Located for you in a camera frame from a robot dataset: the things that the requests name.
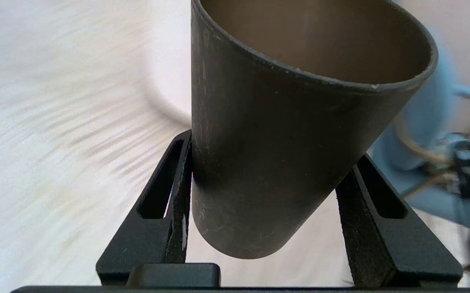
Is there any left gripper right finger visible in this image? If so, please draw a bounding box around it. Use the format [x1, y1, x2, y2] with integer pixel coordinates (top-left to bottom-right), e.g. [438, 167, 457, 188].
[335, 154, 463, 288]

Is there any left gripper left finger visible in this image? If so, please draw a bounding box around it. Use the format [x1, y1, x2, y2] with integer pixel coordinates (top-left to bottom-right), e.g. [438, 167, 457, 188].
[96, 129, 222, 287]

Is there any black plastic cup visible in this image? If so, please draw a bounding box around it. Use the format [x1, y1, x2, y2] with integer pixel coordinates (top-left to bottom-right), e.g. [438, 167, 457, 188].
[190, 0, 439, 260]

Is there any empty teal bench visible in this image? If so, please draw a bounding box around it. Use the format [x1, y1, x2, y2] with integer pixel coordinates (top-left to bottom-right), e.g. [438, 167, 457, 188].
[369, 41, 470, 230]

